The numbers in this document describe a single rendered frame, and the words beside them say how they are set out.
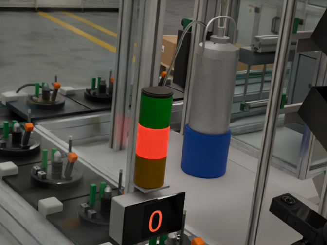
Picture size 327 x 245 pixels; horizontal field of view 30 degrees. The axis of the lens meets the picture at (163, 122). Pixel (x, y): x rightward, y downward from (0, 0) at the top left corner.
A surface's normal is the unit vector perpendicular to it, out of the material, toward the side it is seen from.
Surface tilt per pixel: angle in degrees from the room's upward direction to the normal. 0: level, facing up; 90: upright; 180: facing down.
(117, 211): 90
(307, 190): 0
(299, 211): 9
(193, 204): 0
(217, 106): 90
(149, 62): 90
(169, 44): 90
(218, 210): 0
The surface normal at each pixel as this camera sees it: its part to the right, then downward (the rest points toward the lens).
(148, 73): 0.62, 0.31
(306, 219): 0.20, -0.88
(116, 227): -0.78, 0.13
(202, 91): -0.53, 0.22
